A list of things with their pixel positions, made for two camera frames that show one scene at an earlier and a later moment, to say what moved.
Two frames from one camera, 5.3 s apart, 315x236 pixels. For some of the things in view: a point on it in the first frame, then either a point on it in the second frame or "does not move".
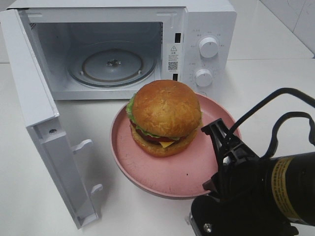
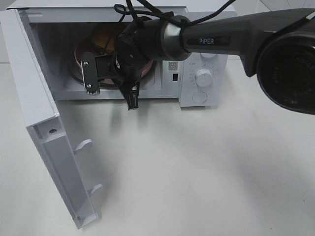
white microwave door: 43,123 does not move
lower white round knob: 203,77 does not move
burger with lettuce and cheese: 164,117 -> 104,38
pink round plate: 177,176 -> 146,68
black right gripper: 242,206 -> 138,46
